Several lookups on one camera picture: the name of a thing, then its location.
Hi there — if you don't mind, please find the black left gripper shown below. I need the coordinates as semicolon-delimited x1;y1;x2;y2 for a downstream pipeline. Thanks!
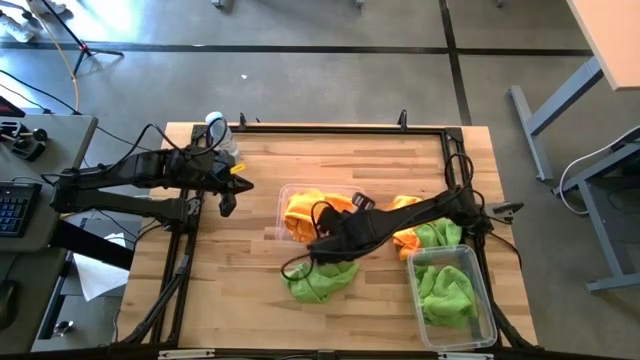
192;148;255;218

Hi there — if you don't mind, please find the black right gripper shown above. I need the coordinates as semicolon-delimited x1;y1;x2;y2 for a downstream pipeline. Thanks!
308;192;376;265

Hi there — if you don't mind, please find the small clear plastic bin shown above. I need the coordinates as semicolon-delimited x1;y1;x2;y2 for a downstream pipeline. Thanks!
275;183;369;246

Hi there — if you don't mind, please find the clear water bottle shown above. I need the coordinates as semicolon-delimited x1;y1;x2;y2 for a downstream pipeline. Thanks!
204;110;241;161

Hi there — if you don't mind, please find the large clear plastic bin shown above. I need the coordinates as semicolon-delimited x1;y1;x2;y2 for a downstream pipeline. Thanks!
404;243;499;350

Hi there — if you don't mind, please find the black desk crossbar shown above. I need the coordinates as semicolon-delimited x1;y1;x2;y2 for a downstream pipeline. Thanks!
48;219;136;272

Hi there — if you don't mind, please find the white paper sheet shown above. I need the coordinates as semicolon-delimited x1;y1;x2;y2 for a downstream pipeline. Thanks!
72;232;131;301

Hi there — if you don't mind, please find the grey side desk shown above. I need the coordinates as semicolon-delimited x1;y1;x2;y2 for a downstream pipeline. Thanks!
0;113;99;254

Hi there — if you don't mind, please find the grey metal desk leg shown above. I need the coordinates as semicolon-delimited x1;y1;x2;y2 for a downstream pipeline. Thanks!
507;56;605;182

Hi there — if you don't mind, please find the black tripod stand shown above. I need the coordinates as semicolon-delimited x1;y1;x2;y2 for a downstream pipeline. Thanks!
38;0;125;77

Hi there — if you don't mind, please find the black clamp tool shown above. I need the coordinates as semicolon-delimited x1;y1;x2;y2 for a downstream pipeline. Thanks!
0;119;50;163

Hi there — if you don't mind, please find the black keyboard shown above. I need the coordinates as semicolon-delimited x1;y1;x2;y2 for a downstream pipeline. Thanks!
0;182;44;239

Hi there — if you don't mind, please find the grey low desk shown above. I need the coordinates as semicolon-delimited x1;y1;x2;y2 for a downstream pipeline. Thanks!
0;248;71;355

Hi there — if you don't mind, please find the black red-edged device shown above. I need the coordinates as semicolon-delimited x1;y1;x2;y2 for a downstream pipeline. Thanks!
0;95;26;119

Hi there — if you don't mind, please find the black computer mouse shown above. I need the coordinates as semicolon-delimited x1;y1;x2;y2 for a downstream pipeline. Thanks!
0;279;20;331

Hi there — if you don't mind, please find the white floor object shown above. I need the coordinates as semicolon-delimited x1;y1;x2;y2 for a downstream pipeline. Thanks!
27;0;67;15
0;10;36;44

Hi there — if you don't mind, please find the light wooden desk top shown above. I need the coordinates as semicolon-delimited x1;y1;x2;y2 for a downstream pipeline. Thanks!
566;0;640;92

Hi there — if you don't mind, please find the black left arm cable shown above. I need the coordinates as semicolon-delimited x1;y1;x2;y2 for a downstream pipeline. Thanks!
102;117;231;171

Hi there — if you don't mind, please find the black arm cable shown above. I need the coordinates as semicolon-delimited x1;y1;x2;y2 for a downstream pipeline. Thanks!
280;152;524;282
102;117;231;171

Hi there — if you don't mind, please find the black aluminium table frame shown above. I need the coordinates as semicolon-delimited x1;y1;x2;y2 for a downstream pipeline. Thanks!
119;122;539;351

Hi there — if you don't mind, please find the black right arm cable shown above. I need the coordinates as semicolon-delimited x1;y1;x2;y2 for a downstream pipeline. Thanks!
280;152;524;282

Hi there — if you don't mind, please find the yellow floor cable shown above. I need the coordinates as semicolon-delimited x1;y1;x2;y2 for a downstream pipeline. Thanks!
29;9;81;115

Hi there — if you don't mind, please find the black floor cable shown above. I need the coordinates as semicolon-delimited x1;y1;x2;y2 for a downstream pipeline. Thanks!
0;68;160;155

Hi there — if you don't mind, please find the white cable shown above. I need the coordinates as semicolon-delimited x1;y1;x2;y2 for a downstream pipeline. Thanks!
556;127;640;217

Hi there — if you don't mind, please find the grey metal desk frame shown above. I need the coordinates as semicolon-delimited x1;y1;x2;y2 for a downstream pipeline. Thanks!
552;127;640;294

